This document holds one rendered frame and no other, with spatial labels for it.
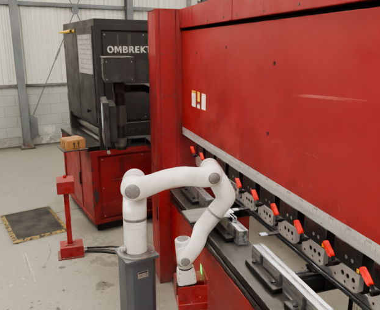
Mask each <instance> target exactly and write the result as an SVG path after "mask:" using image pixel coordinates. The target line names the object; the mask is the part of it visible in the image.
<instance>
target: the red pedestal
mask: <svg viewBox="0 0 380 310"><path fill-rule="evenodd" d="M56 184H57V195H61V194H63V197H64V205H65V219H66V233H67V240H64V241H60V251H58V260H59V261H63V260H70V259H75V258H83V257H84V245H83V240H82V239H73V237H72V229H71V214H70V206H69V194H72V193H75V190H74V178H73V175H70V176H66V175H63V176H62V177H56Z"/></svg>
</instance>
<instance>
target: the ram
mask: <svg viewBox="0 0 380 310"><path fill-rule="evenodd" d="M192 90H194V91H196V107H194V106H192ZM197 92H200V102H198V101H197ZM202 93H204V94H206V110H205V111H204V110H202ZM197 104H200V109H199V108H197ZM182 119H183V127H184V128H185V129H188V130H189V131H191V132H192V133H194V134H196V135H197V136H199V137H201V138H203V139H204V140H206V141H207V142H209V143H211V144H212V145H214V146H216V147H217V148H219V149H220V150H222V151H224V152H225V153H227V154H229V155H230V156H232V157H234V158H236V159H237V160H238V161H240V162H242V163H244V164H245V165H247V166H249V167H250V168H252V169H253V170H255V171H257V172H259V173H260V174H262V175H264V176H265V177H267V178H268V179H270V180H272V181H273V182H275V183H277V184H278V185H280V186H282V187H283V188H285V189H287V190H289V191H290V192H291V193H293V194H295V195H297V196H298V197H300V198H302V199H303V200H305V201H306V202H308V203H310V204H312V205H313V206H315V207H317V208H318V209H320V210H321V211H323V212H325V213H326V214H328V215H329V216H331V217H333V218H335V219H336V220H338V221H340V222H341V223H343V224H345V225H346V226H348V227H350V228H351V229H353V230H354V231H356V232H358V233H359V234H361V235H363V236H365V237H366V238H368V239H369V240H371V241H373V242H374V243H376V244H378V245H379V246H380V7H371V8H366V9H356V10H347V11H341V12H332V13H326V14H317V15H307V16H302V17H292V18H283V19H277V20H267V21H261V22H252V23H243V24H237V25H228V26H218V27H213V28H203V29H198V30H188V31H182ZM183 135H185V136H187V137H188V138H190V139H191V140H192V141H194V142H196V143H197V144H198V145H200V146H201V147H203V148H205V149H206V150H208V151H209V152H211V153H212V154H214V155H215V156H217V157H218V158H220V159H221V160H223V161H225V162H226V163H227V164H229V165H230V166H232V167H233V168H235V169H236V170H238V171H240V172H241V173H243V174H244V175H246V176H247V177H248V178H250V179H252V180H253V181H255V182H256V183H257V184H259V185H261V186H262V187H264V188H265V189H267V190H268V191H270V192H271V193H272V194H275V195H276V196H277V197H279V198H281V199H282V200H283V201H285V202H286V203H288V204H290V205H291V206H292V207H294V208H295V209H297V210H299V211H300V212H301V213H303V214H305V215H306V216H308V217H309V218H311V219H312V220H314V221H315V222H317V223H318V224H320V225H321V226H323V227H324V228H326V229H327V230H329V231H330V232H332V233H333V234H335V235H336V236H338V237H339V238H341V239H342V240H344V241H346V242H347V243H348V244H350V245H351V246H353V247H355V248H356V249H357V250H359V251H361V252H362V253H364V254H365V255H366V256H368V257H370V258H371V259H372V260H374V261H376V262H377V263H379V264H380V255H378V254H377V253H375V252H374V251H372V250H370V249H369V248H367V247H366V246H364V245H362V244H361V243H359V242H357V241H356V240H355V239H353V238H351V237H350V236H348V235H347V234H345V233H343V232H342V231H340V230H339V229H337V228H335V227H334V226H332V225H331V224H329V223H328V222H326V221H325V220H323V219H321V218H320V217H318V216H317V215H315V214H313V213H312V212H310V211H309V210H307V209H305V208H304V207H303V206H301V205H299V204H298V203H296V202H295V201H293V200H291V199H290V198H288V197H287V196H285V195H284V194H282V193H280V192H279V191H277V190H276V189H274V188H273V187H271V186H269V185H268V184H266V183H265V182H263V181H261V180H260V179H259V178H256V177H255V176H254V175H252V174H250V173H249V172H247V171H246V170H244V169H243V168H241V167H239V166H238V165H236V164H235V163H233V162H231V161H230V160H229V159H227V158H225V157H224V156H222V155H221V154H219V153H217V152H216V151H214V150H212V149H211V148H209V147H208V146H206V145H205V144H203V143H202V142H200V141H199V140H197V139H195V138H194V137H192V136H190V135H189V134H187V133H186V132H184V131H183Z"/></svg>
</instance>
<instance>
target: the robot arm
mask: <svg viewBox="0 0 380 310"><path fill-rule="evenodd" d="M184 186H196V187H203V188H207V187H211V189H212V191H213V193H214V195H215V199H214V200H213V202H212V203H211V204H210V205H209V206H208V208H207V209H206V211H205V212H204V213H203V214H202V215H201V217H200V218H199V219H198V220H197V222H196V223H195V225H194V228H193V232H192V236H191V238H190V237H188V236H179V237H177V238H176V239H175V248H176V260H177V269H176V277H177V282H178V284H177V286H178V287H186V285H188V287H190V286H193V285H195V284H197V280H196V272H195V269H194V265H193V262H194V260H195V259H196V258H197V257H198V256H199V254H200V253H201V251H202V250H203V248H204V246H205V243H206V241H207V237H208V235H209V233H210V232H211V231H212V229H213V228H214V227H215V226H216V225H217V224H218V222H219V221H220V220H221V219H222V217H223V216H224V215H225V214H226V212H227V211H228V210H229V209H230V208H231V206H232V205H233V203H234V202H235V199H236V193H235V191H234V188H233V186H232V185H231V182H230V181H229V179H228V178H227V176H226V174H225V173H224V171H223V169H222V168H221V166H220V165H219V163H218V162H217V161H216V160H214V159H212V158H208V159H205V160H203V161H202V163H201V165H200V167H175V168H171V169H165V170H161V171H159V172H156V173H152V174H150V175H144V173H143V172H142V171H141V170H139V169H130V170H128V171H127V172H126V173H125V175H124V177H123V179H122V183H121V194H122V195H123V207H122V211H123V225H124V245H121V246H120V247H119V248H118V250H117V253H118V255H119V256H120V257H121V258H123V259H125V260H130V261H137V260H143V259H146V258H149V257H150V256H152V255H153V254H154V246H153V245H152V244H150V243H148V231H147V208H146V198H147V197H149V196H152V195H154V194H156V193H159V192H161V191H165V190H167V189H172V188H179V187H184Z"/></svg>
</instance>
